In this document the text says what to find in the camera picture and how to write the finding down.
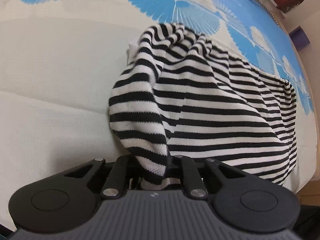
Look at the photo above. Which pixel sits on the wooden bed frame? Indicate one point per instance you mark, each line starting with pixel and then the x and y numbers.
pixel 308 58

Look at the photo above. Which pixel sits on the black white striped garment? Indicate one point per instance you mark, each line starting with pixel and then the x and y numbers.
pixel 181 94

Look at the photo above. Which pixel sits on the blue cream patterned bedspread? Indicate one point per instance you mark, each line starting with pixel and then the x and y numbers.
pixel 60 59

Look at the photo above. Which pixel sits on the purple box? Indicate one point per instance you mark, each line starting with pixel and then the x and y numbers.
pixel 299 38

